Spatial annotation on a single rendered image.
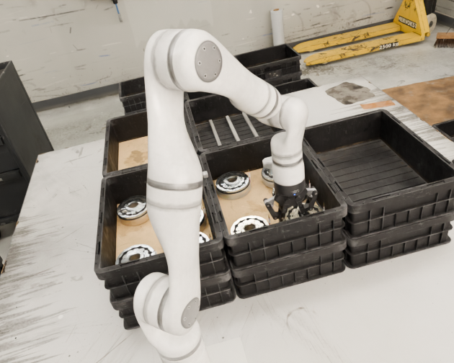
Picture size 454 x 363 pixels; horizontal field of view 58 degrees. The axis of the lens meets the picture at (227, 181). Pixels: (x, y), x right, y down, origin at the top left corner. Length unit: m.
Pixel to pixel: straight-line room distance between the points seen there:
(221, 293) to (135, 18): 3.51
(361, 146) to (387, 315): 0.56
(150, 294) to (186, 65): 0.39
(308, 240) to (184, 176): 0.47
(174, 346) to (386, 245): 0.61
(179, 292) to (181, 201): 0.16
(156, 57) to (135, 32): 3.70
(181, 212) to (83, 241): 0.83
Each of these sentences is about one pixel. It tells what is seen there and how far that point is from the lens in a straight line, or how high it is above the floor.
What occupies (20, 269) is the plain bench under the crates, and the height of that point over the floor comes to 0.70.
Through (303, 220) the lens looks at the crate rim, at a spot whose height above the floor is 0.93.
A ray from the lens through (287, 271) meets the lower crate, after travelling 1.09.
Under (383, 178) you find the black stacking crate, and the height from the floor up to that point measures 0.83.
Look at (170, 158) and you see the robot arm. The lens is 0.65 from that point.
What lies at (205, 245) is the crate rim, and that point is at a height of 0.93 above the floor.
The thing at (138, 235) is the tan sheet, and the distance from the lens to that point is 1.18.
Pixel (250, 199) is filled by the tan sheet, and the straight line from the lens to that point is 1.20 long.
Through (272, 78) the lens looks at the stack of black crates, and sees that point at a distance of 2.83.
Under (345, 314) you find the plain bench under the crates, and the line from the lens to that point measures 1.08.
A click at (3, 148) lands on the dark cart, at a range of 2.56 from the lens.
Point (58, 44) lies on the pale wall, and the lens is 4.41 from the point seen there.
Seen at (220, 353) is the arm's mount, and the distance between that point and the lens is 1.04.
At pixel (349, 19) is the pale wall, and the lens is 4.88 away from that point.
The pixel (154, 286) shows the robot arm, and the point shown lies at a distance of 0.75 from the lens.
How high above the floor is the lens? 1.58
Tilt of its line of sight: 36 degrees down
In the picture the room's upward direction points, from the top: 11 degrees counter-clockwise
